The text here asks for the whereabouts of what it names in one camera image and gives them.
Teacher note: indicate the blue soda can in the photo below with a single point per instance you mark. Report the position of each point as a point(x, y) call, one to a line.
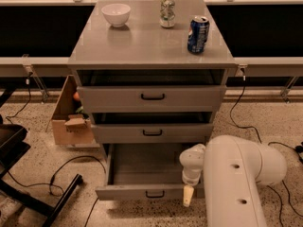
point(198, 34)

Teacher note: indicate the grey middle drawer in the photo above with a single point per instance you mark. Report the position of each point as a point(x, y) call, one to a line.
point(152, 133)

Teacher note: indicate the grey drawer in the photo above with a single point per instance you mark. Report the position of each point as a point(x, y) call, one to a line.
point(143, 172)
point(152, 133)
point(151, 99)

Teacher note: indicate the grey bottom drawer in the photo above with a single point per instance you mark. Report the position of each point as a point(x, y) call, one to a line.
point(143, 172)

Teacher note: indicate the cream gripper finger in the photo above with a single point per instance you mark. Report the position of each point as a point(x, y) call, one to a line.
point(187, 195)

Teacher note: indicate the white bowl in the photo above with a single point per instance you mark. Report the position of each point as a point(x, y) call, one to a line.
point(116, 14)

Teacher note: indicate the white green soda can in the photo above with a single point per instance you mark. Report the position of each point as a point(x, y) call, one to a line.
point(167, 15)

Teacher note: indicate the cardboard box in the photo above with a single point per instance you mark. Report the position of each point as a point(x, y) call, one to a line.
point(70, 128)

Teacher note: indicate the orange ball in box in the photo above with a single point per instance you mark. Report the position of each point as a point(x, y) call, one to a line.
point(76, 96)

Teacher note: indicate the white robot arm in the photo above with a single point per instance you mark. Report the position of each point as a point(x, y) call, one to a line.
point(231, 169)

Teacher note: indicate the grey top drawer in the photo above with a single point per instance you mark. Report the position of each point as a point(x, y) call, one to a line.
point(151, 99)

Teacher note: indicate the grey drawer cabinet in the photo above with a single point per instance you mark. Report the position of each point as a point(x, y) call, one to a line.
point(142, 53)

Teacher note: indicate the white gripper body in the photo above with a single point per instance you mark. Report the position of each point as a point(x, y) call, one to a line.
point(191, 180)

